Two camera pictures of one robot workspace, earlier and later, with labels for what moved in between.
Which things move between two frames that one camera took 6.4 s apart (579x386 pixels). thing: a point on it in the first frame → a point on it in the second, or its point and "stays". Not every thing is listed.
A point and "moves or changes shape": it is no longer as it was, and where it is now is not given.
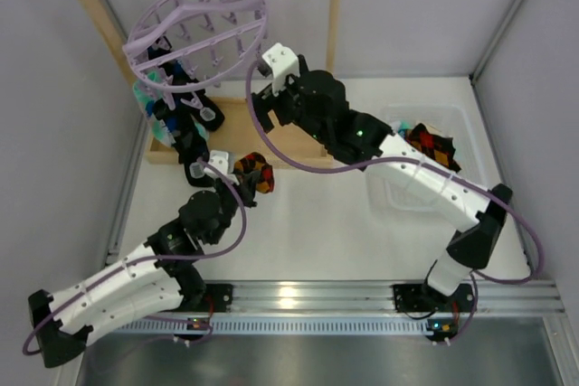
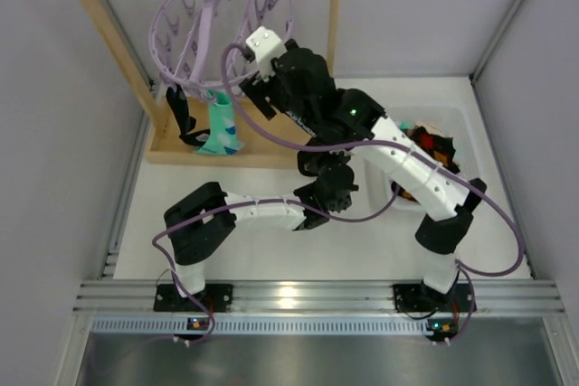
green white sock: x=147 y=90 → x=223 y=137
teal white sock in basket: x=404 y=125 stays
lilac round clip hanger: x=189 y=36 moves or changes shape
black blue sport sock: x=188 y=138 moves or changes shape
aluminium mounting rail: x=498 y=296 stays
